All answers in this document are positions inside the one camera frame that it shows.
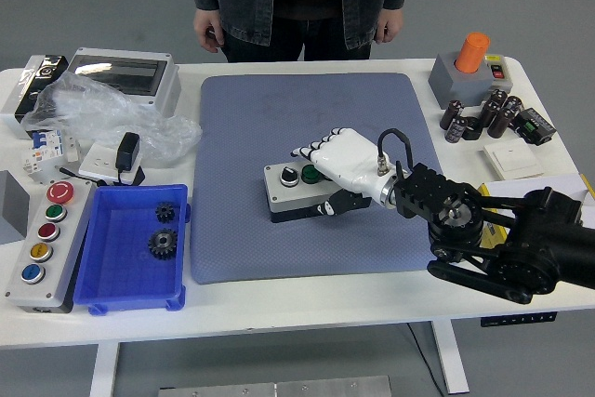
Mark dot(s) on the five-button grey control box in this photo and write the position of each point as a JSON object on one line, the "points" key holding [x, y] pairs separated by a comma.
{"points": [[46, 253]]}

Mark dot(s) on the white box with glossy black face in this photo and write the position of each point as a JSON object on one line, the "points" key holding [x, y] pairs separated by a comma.
{"points": [[23, 85]]}

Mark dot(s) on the clear plastic bag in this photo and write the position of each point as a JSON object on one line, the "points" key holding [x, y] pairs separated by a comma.
{"points": [[93, 109]]}

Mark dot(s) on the white wall socket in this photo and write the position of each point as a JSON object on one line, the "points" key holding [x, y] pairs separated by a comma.
{"points": [[97, 160]]}

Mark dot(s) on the person's right hand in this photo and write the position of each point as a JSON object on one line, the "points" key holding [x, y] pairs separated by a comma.
{"points": [[205, 27]]}

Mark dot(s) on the grey distribution enclosure box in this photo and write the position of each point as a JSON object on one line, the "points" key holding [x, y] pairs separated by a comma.
{"points": [[121, 74]]}

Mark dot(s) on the yellow and white carton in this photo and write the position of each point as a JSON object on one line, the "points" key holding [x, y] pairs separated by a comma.
{"points": [[520, 188]]}

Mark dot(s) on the grey metal base plate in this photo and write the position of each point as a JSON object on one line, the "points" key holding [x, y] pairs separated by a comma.
{"points": [[274, 387]]}

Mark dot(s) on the white switch with red button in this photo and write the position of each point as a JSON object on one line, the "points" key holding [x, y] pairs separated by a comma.
{"points": [[498, 72]]}

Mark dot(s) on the orange cylinder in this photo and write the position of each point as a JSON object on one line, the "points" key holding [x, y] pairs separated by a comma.
{"points": [[472, 53]]}

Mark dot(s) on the white circuit breaker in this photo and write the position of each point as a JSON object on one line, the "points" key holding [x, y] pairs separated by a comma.
{"points": [[44, 150]]}

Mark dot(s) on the person's left hand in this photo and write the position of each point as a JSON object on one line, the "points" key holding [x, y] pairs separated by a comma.
{"points": [[388, 25]]}

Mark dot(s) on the grey metal block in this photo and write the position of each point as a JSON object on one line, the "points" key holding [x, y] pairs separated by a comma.
{"points": [[11, 206]]}

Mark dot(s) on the four-button grey control box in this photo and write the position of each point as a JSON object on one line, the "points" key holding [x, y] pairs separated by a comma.
{"points": [[288, 197]]}

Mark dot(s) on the black power adapter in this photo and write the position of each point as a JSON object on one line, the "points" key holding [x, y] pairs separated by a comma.
{"points": [[128, 150]]}

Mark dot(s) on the small black gear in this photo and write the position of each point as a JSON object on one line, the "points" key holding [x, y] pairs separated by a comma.
{"points": [[164, 213]]}

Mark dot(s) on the grey-blue padded mat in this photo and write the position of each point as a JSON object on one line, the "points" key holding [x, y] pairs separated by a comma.
{"points": [[260, 113]]}

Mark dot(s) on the black cylindrical capacitor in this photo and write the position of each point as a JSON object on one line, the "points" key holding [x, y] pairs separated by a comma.
{"points": [[513, 104], [456, 131], [498, 96], [499, 123], [452, 113], [488, 113]]}

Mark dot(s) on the white wall switch panel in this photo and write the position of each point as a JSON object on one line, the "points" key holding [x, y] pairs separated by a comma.
{"points": [[511, 161]]}

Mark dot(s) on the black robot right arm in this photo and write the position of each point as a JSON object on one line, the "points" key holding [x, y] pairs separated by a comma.
{"points": [[534, 234]]}

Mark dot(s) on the white table leg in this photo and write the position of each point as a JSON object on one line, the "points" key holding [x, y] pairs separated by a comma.
{"points": [[451, 360], [104, 369]]}

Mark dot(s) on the blue plastic bin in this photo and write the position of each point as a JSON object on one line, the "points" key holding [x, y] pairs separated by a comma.
{"points": [[116, 276]]}

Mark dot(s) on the black module with green part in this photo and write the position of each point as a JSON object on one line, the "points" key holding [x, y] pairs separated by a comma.
{"points": [[534, 126]]}

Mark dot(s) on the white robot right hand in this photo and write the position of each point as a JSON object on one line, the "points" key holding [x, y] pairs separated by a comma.
{"points": [[353, 155]]}

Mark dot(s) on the large black gear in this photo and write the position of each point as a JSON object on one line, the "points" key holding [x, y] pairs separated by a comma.
{"points": [[163, 242]]}

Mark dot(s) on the grey square base block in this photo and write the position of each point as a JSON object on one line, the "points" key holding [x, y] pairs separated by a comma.
{"points": [[448, 83]]}

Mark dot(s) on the black table control panel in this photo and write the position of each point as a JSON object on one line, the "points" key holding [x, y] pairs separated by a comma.
{"points": [[518, 319]]}

